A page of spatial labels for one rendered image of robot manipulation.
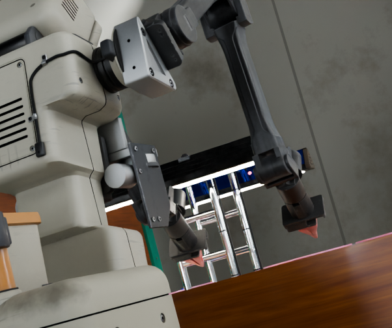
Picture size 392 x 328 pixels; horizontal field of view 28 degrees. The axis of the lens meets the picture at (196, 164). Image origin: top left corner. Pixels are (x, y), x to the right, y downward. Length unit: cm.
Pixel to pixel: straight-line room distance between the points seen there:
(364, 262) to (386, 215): 255
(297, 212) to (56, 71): 74
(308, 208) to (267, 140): 20
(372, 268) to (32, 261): 82
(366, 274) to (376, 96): 264
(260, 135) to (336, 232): 259
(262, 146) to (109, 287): 87
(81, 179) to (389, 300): 71
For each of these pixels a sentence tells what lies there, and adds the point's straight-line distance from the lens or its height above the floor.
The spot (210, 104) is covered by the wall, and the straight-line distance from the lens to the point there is 457.
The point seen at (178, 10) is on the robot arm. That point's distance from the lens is 150.
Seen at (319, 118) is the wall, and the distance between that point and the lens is 436.
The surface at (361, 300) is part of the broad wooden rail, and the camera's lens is 173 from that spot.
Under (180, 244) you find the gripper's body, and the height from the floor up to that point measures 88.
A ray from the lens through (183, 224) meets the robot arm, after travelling 199.
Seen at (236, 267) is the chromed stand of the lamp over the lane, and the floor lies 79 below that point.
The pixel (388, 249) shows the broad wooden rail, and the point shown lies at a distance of 171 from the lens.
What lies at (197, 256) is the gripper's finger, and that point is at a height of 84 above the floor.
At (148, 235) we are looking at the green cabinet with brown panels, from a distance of 322.
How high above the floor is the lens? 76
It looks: 9 degrees up
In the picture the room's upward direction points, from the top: 15 degrees counter-clockwise
